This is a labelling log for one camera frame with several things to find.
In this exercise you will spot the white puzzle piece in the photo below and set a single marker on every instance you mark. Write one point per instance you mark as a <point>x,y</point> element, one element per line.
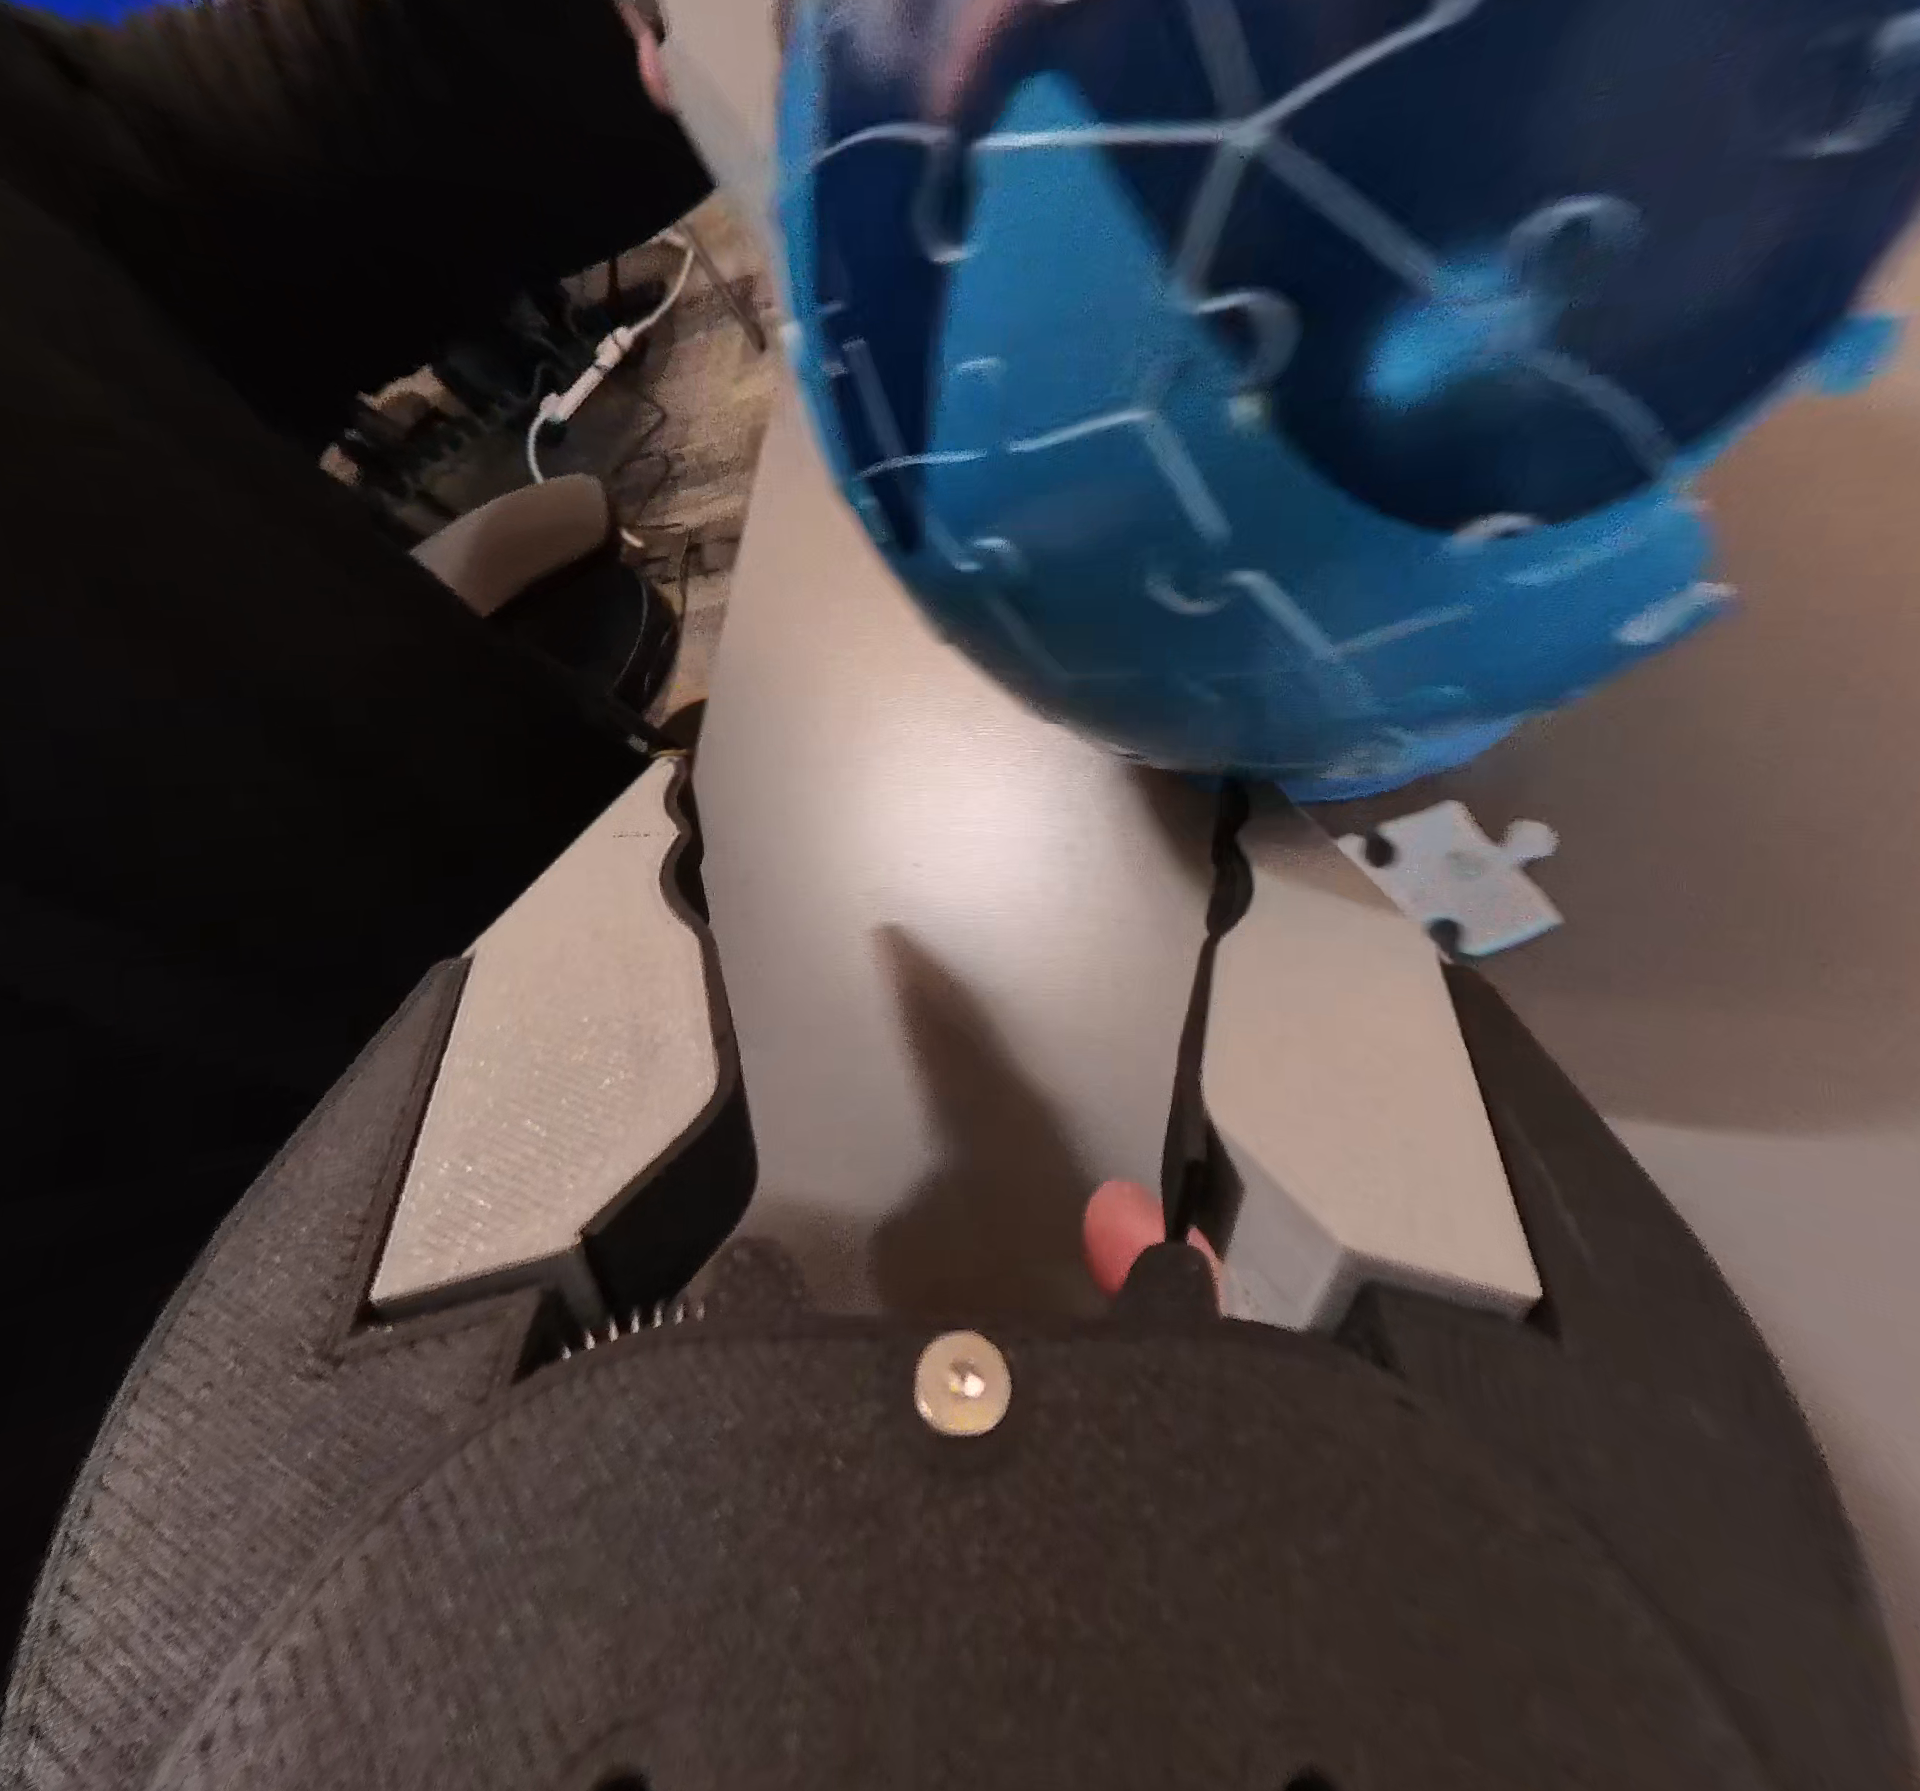
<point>1463,883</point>

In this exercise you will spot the blue puzzle ball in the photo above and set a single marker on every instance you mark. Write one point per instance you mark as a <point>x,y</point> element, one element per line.
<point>1275,245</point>

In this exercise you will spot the person's right hand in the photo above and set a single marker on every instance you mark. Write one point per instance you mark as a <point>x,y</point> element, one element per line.
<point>1119,1227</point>

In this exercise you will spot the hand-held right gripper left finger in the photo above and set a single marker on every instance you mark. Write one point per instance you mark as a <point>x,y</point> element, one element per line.
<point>571,1101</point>

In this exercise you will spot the grey shoe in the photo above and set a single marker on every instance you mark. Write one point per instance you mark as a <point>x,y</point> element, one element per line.
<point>510,529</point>

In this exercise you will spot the person's left forearm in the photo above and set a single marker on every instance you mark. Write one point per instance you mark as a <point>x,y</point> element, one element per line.
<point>375,95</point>

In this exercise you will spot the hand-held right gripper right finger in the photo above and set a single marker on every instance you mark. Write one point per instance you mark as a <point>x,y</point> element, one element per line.
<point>1350,1115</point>

